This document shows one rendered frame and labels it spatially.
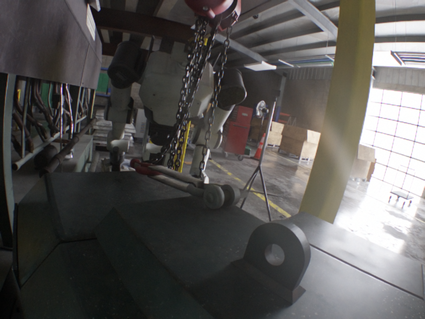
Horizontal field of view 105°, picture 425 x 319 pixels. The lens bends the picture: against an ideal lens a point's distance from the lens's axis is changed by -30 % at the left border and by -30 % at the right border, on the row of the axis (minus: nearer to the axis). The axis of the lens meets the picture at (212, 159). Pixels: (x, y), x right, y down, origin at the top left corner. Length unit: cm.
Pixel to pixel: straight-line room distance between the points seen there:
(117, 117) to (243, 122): 440
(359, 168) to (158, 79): 673
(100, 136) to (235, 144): 292
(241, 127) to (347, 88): 463
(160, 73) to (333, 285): 77
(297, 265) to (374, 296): 11
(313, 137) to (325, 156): 763
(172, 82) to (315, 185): 59
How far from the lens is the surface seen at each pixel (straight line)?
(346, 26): 83
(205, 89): 84
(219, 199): 32
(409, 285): 34
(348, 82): 74
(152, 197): 43
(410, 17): 760
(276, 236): 21
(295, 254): 20
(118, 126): 114
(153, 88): 82
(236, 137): 528
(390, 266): 36
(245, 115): 527
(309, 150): 848
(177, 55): 78
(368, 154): 725
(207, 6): 66
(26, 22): 62
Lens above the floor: 101
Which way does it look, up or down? 12 degrees down
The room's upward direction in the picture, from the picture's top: 12 degrees clockwise
